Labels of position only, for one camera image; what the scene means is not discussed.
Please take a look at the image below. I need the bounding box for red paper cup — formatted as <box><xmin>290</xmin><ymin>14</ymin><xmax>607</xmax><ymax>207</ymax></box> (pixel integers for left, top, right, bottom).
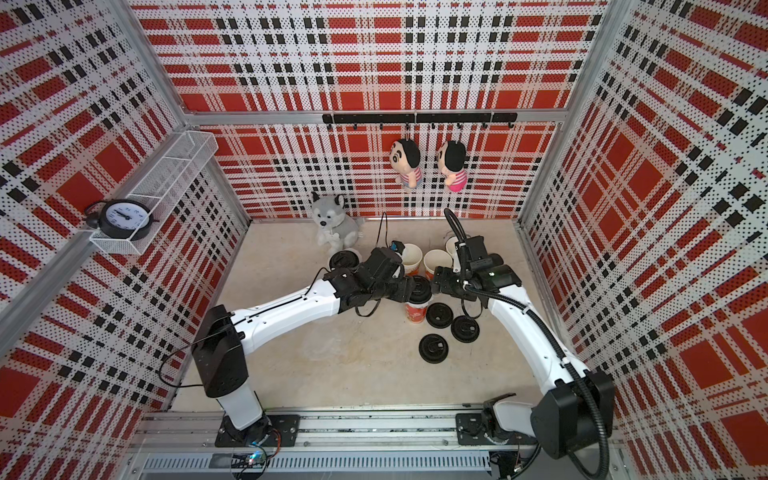
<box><xmin>402</xmin><ymin>243</ymin><xmax>423</xmax><ymax>276</ymax></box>
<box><xmin>445</xmin><ymin>236</ymin><xmax>458</xmax><ymax>255</ymax></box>
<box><xmin>423</xmin><ymin>249</ymin><xmax>453</xmax><ymax>280</ymax></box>
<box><xmin>405</xmin><ymin>302</ymin><xmax>429</xmax><ymax>324</ymax></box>

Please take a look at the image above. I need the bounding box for red paper cup front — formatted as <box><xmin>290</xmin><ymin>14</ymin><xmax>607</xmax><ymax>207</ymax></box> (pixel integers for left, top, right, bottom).
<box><xmin>405</xmin><ymin>302</ymin><xmax>429</xmax><ymax>324</ymax></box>

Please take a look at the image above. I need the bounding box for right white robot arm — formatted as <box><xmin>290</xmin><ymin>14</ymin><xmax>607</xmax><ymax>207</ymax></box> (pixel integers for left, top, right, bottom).
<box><xmin>432</xmin><ymin>235</ymin><xmax>615</xmax><ymax>479</ymax></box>

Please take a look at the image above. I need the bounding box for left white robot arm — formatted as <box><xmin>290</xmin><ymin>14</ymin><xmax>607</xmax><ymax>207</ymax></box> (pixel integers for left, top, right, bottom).
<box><xmin>190</xmin><ymin>241</ymin><xmax>415</xmax><ymax>431</ymax></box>

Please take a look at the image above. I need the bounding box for black oblong case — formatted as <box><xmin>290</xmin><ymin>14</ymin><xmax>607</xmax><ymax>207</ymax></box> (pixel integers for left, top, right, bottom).
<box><xmin>489</xmin><ymin>253</ymin><xmax>505</xmax><ymax>266</ymax></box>

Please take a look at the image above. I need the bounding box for grey white husky plush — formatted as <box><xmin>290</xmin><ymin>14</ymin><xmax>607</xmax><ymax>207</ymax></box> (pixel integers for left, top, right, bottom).
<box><xmin>309</xmin><ymin>191</ymin><xmax>365</xmax><ymax>255</ymax></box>

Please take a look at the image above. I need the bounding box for boy doll pink shirt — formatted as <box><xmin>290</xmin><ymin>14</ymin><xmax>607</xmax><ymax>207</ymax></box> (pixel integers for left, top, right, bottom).
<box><xmin>437</xmin><ymin>140</ymin><xmax>468</xmax><ymax>193</ymax></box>

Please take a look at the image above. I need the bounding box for boy doll striped shirt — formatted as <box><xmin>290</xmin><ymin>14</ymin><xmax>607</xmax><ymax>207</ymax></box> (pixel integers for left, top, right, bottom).
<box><xmin>388</xmin><ymin>139</ymin><xmax>423</xmax><ymax>190</ymax></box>

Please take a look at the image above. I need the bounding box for black round clock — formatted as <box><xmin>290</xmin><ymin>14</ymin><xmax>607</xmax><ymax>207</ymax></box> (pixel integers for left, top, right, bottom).
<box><xmin>84</xmin><ymin>199</ymin><xmax>156</xmax><ymax>241</ymax></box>

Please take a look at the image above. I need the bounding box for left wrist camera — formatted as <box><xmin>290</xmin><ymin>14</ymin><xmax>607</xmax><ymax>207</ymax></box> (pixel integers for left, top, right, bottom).
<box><xmin>390</xmin><ymin>240</ymin><xmax>405</xmax><ymax>255</ymax></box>

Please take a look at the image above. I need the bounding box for black hook rail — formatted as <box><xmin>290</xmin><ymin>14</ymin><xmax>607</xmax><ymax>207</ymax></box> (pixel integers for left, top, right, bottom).
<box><xmin>321</xmin><ymin>112</ymin><xmax>519</xmax><ymax>127</ymax></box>

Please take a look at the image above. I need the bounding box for metal base rail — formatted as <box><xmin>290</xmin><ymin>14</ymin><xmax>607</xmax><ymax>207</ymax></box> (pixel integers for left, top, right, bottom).
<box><xmin>119</xmin><ymin>404</ymin><xmax>631</xmax><ymax>480</ymax></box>

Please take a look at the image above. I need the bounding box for white wire basket shelf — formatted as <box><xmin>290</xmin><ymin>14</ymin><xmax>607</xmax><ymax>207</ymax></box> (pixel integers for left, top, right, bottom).
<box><xmin>90</xmin><ymin>130</ymin><xmax>218</xmax><ymax>255</ymax></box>

